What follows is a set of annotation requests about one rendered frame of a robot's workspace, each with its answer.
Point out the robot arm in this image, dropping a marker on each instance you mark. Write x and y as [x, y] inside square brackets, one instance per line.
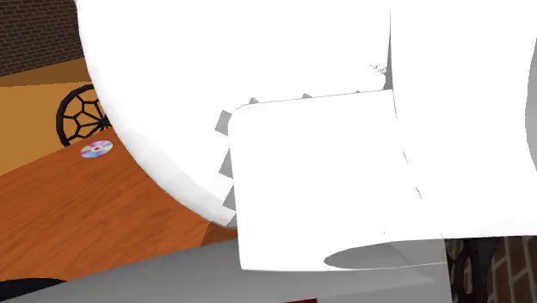
[268, 58]

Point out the shiny compact disc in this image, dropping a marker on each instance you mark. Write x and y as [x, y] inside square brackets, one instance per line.
[97, 149]

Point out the black web-back chair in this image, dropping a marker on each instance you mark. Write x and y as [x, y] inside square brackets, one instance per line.
[483, 255]
[61, 121]

